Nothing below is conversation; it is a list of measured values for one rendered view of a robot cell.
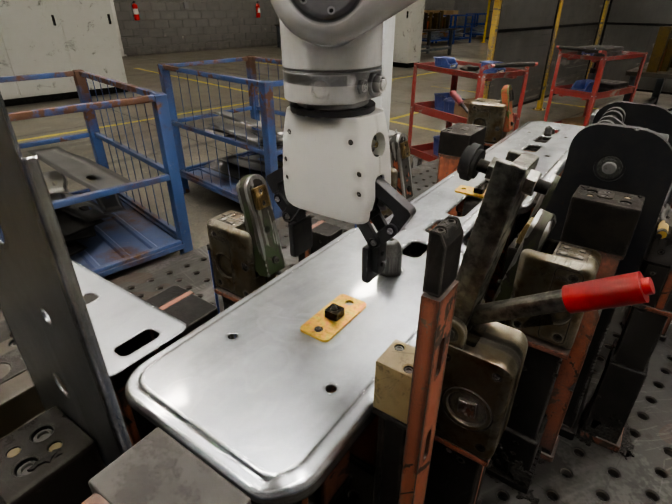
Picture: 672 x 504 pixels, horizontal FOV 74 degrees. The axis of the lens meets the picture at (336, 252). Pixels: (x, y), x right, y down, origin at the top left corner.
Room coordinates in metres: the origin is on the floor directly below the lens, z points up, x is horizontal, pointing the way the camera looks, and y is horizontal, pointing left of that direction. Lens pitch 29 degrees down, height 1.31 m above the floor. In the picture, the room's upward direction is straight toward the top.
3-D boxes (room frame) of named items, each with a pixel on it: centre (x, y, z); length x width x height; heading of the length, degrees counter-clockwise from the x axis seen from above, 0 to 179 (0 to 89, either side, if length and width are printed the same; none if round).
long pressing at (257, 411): (0.81, -0.27, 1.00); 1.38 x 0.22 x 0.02; 145
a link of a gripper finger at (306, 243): (0.44, 0.05, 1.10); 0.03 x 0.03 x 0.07; 55
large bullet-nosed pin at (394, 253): (0.51, -0.07, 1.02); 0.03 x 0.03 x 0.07
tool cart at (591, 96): (4.65, -2.52, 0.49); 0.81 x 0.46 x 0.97; 123
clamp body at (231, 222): (0.58, 0.14, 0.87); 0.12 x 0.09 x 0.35; 55
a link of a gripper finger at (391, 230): (0.38, -0.05, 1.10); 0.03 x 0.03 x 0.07; 55
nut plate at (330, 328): (0.41, 0.00, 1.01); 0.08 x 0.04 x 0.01; 145
